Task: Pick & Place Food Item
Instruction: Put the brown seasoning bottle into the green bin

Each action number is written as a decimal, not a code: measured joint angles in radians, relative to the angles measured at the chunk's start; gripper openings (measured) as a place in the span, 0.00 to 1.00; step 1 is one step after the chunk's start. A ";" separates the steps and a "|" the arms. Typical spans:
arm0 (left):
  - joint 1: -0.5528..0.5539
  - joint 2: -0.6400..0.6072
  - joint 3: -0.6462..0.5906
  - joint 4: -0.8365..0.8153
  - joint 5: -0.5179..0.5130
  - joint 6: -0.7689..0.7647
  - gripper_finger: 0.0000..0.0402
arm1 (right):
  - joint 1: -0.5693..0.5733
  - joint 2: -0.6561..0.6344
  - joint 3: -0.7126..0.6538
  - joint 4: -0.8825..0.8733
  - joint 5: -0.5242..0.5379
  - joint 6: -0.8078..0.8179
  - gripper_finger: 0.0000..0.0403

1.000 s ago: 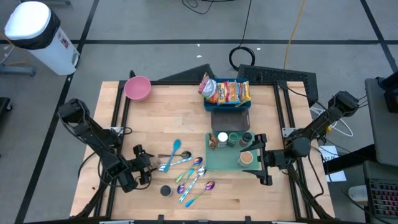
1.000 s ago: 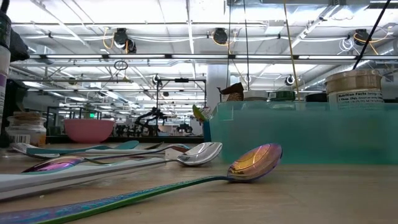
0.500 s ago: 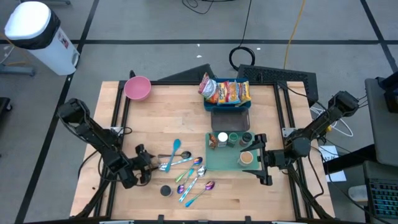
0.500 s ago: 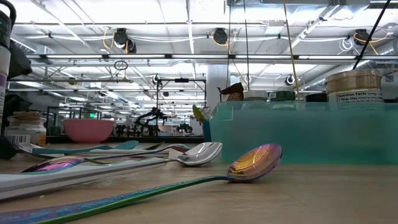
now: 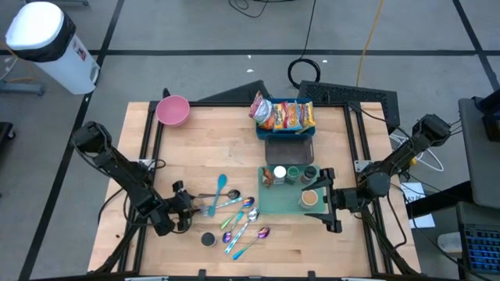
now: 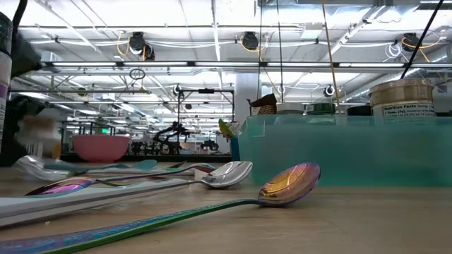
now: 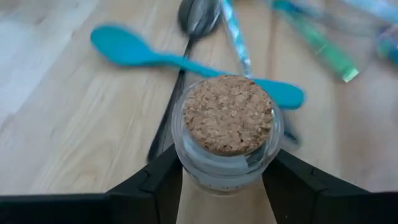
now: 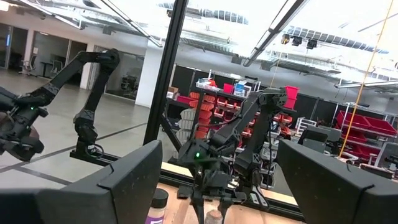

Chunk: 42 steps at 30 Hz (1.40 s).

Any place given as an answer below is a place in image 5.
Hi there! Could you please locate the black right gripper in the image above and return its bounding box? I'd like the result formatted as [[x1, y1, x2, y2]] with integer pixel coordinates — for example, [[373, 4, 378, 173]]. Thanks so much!
[[312, 168, 366, 234]]

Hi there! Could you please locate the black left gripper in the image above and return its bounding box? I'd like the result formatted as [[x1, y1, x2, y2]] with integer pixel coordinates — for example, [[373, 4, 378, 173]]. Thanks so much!
[[168, 190, 208, 231]]

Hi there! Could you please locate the small cork lid jar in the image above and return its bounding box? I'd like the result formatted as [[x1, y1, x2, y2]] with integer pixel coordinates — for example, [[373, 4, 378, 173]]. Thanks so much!
[[194, 197, 209, 218]]

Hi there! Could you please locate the tan lid large jar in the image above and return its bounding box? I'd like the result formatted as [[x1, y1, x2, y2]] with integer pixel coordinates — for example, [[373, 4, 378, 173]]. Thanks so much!
[[298, 189, 320, 210]]

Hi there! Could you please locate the black lid spice jar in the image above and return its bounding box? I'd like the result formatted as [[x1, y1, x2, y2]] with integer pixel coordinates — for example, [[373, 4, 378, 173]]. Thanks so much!
[[300, 165, 319, 185], [200, 231, 218, 247]]

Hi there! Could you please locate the teal plastic spoon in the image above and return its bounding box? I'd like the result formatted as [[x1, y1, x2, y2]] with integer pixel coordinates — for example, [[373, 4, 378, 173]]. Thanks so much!
[[206, 173, 228, 218]]

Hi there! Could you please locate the dark metal spoon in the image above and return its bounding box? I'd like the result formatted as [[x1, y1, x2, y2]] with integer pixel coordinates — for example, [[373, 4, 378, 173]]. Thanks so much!
[[198, 189, 241, 201]]

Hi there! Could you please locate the green lid glass jar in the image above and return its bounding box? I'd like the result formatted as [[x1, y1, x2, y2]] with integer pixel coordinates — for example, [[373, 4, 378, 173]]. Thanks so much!
[[284, 165, 301, 185]]

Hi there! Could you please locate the rainbow spoon green handle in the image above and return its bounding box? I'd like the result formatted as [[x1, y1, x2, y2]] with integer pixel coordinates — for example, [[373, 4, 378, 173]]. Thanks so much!
[[218, 195, 255, 229]]

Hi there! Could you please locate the white lid spice jar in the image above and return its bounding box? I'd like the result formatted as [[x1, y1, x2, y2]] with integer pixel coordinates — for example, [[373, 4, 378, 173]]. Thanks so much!
[[273, 165, 288, 186]]

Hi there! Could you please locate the white red snack bag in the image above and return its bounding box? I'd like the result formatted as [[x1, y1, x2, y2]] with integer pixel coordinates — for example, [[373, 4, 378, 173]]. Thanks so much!
[[248, 91, 273, 126]]

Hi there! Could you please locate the translucent green plastic tray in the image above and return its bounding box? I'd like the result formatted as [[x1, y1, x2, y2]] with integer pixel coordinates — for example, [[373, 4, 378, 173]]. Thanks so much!
[[256, 164, 327, 215]]

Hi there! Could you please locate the dark grey plastic tray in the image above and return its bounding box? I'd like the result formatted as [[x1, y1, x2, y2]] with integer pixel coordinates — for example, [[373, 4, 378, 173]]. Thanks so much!
[[264, 134, 316, 167]]

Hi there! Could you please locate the blue plastic bin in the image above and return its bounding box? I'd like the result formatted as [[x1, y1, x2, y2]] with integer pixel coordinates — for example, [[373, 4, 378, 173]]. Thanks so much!
[[255, 97, 316, 141]]

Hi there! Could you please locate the white paper sheet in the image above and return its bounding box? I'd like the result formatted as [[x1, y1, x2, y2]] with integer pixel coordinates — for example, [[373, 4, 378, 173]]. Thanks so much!
[[400, 182, 437, 229]]

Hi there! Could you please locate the orange yellow snack bag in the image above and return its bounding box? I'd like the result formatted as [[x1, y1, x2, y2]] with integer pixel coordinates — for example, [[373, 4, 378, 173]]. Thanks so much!
[[299, 100, 316, 132]]

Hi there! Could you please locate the orange cheese puff bag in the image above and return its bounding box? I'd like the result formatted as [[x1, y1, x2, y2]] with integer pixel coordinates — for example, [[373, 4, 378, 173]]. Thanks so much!
[[272, 101, 290, 133]]

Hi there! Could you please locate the pink plastic bowl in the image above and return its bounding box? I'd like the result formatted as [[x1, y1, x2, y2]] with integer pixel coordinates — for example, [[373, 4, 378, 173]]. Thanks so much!
[[155, 94, 191, 128]]

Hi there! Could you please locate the black diagonal bar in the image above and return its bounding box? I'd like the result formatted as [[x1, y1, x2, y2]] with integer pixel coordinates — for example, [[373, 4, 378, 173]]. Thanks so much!
[[405, 180, 474, 219]]

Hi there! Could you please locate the black perforated metal case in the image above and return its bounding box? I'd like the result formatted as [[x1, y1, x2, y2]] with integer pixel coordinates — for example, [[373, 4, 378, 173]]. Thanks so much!
[[297, 80, 401, 133]]

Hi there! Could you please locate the black angled panel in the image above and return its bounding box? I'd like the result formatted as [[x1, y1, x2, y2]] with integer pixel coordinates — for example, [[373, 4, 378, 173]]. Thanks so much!
[[198, 80, 271, 103]]

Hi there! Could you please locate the white computer mouse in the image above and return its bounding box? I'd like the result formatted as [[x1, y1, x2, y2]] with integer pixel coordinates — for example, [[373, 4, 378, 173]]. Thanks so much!
[[437, 232, 464, 254]]

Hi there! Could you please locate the grey desk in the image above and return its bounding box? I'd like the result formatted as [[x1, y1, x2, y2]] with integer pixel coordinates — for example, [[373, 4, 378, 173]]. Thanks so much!
[[457, 96, 500, 210]]

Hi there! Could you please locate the laptop with lit keyboard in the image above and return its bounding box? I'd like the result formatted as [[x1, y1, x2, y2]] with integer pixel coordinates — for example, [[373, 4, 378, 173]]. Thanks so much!
[[455, 201, 500, 276]]

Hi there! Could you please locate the black desktop device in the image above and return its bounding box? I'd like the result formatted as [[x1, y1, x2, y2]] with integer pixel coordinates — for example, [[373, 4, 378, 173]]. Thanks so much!
[[477, 88, 500, 143]]

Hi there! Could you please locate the black chair base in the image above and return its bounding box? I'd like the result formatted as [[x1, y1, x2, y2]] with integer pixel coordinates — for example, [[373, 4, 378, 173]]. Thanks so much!
[[0, 121, 16, 152]]

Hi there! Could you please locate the grey metal table foot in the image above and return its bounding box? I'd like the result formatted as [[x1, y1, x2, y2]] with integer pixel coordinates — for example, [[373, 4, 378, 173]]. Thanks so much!
[[23, 0, 90, 7], [0, 80, 46, 97]]

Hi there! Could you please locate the white black trash can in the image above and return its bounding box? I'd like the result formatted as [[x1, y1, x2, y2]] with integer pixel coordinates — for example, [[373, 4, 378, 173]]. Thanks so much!
[[4, 1, 101, 96]]

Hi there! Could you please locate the purple spoon teal handle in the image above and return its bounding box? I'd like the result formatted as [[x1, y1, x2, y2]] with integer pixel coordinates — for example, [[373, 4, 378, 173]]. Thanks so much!
[[221, 212, 245, 244]]

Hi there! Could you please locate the iridescent spoon blue handle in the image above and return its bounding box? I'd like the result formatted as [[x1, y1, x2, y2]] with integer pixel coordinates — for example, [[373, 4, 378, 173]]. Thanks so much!
[[232, 226, 271, 261]]

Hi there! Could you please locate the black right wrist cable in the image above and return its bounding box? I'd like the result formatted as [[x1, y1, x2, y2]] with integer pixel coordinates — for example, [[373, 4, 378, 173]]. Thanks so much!
[[385, 190, 408, 251]]

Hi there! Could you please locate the white cable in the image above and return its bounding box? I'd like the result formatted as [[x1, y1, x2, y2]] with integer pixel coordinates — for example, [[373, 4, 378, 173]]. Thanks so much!
[[389, 133, 445, 173]]

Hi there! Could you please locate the black aluminium rig frame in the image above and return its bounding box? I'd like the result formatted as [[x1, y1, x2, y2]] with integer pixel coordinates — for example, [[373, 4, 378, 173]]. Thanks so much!
[[93, 87, 422, 280]]

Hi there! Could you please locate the coiled black cable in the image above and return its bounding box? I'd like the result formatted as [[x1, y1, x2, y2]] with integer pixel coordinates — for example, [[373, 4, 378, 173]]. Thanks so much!
[[287, 0, 322, 90]]

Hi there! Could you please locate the yellow cable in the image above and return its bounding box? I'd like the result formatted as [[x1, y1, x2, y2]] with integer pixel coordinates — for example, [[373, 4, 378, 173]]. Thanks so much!
[[355, 0, 386, 87]]

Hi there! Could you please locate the thin black cable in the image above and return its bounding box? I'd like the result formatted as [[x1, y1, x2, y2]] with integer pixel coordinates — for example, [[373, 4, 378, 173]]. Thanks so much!
[[228, 0, 271, 19]]

